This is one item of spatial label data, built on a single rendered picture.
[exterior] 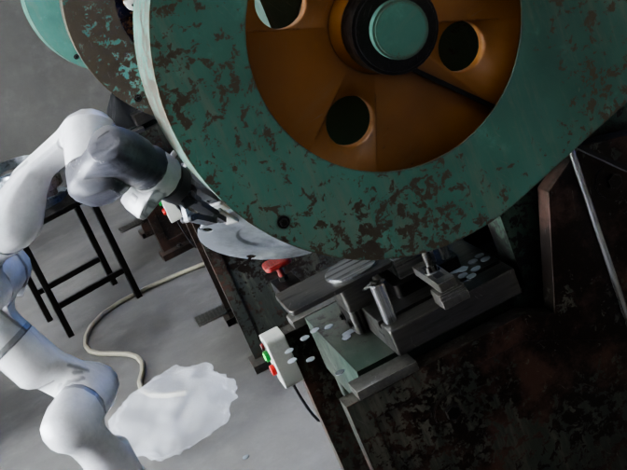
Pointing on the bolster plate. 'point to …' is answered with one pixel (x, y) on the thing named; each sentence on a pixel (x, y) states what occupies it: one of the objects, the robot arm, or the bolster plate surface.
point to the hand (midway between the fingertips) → (223, 213)
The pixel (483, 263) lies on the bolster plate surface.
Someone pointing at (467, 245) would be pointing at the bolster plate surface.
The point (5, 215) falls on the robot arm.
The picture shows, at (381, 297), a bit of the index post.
